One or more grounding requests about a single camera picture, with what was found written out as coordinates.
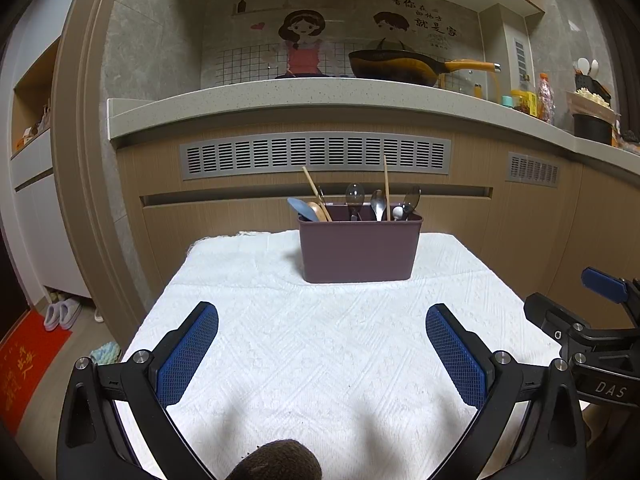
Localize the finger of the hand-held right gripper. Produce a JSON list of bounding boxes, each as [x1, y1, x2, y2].
[[524, 292, 593, 358], [581, 267, 640, 321]]

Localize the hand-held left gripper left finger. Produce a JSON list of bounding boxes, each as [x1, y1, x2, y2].
[[57, 301, 219, 480]]

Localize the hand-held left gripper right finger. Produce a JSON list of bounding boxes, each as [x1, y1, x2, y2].
[[426, 303, 586, 480]]

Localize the purple utensil holder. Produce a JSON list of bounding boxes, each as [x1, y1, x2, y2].
[[298, 212, 424, 284]]

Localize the large metal spoon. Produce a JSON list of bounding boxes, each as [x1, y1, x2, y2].
[[402, 186, 422, 220]]

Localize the blue plastic spoon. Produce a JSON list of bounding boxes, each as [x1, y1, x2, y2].
[[287, 197, 317, 222]]

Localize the grey slipper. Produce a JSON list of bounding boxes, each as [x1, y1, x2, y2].
[[59, 297, 83, 326], [44, 302, 66, 332]]

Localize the white textured towel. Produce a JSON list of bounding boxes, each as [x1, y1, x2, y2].
[[120, 230, 591, 480]]

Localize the short grey vent grille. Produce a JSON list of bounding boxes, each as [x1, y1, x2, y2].
[[506, 151, 561, 187]]

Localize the brown fuzzy object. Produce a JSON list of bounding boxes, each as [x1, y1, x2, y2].
[[230, 439, 323, 480]]

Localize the black pot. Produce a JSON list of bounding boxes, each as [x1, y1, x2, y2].
[[572, 112, 615, 145]]

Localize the red doormat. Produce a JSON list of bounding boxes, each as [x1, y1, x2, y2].
[[0, 309, 73, 426]]

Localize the plastic bottle orange cap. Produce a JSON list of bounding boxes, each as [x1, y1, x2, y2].
[[537, 72, 556, 125]]

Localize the black holder white spoons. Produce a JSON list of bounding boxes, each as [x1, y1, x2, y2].
[[575, 57, 613, 98]]

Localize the white shelf cabinet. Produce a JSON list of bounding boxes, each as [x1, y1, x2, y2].
[[10, 35, 96, 306]]

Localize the long grey vent grille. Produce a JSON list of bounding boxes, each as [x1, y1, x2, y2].
[[180, 136, 452, 183]]

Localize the glass pot lid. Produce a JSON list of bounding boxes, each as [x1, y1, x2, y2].
[[440, 67, 501, 103]]

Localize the white louvered wall panel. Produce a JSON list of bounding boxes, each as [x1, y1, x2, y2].
[[512, 39, 528, 78]]

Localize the black wok yellow handle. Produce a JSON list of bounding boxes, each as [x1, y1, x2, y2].
[[348, 49, 501, 87]]

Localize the cartoon wall sticker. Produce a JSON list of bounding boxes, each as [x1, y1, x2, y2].
[[201, 0, 483, 86]]

